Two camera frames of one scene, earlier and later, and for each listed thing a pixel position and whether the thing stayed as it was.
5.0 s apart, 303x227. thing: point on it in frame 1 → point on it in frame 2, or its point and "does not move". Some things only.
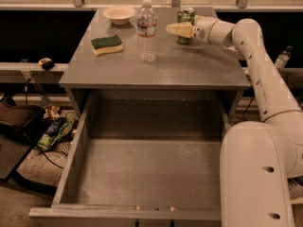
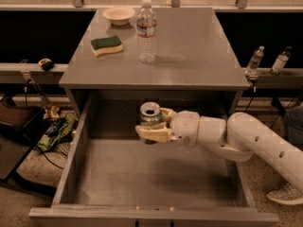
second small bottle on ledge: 283,58 does not move
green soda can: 185,14 → 150,115
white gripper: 202,28 → 185,126
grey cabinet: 200,66 does not move
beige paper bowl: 119,14 does not move
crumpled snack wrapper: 52,113 does not move
